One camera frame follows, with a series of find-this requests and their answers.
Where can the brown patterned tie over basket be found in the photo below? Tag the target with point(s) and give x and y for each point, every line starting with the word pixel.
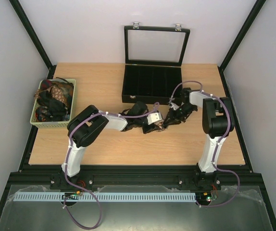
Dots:
pixel 50 95

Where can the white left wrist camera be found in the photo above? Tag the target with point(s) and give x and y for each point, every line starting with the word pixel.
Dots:
pixel 154 118

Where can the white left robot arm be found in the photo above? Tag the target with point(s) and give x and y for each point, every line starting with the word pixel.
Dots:
pixel 85 128

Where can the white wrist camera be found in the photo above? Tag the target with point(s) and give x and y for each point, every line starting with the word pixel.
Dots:
pixel 154 118
pixel 173 106

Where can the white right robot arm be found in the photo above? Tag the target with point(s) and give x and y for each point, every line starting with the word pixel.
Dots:
pixel 217 123

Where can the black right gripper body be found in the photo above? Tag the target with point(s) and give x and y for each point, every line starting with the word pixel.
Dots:
pixel 172 116

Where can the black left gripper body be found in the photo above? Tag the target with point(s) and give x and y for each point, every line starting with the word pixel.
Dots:
pixel 146 130

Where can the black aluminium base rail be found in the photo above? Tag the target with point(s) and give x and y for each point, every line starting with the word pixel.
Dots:
pixel 179 177

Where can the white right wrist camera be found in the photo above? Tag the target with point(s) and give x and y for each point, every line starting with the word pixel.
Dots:
pixel 173 106

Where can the patterned paisley tie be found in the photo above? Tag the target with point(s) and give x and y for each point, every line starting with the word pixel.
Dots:
pixel 160 126

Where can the black compartment display box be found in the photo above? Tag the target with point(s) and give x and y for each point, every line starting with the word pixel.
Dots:
pixel 153 60

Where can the light blue slotted cable duct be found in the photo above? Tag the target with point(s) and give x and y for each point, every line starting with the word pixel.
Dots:
pixel 105 197

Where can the dark ties in basket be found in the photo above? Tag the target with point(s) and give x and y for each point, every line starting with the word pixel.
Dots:
pixel 53 106

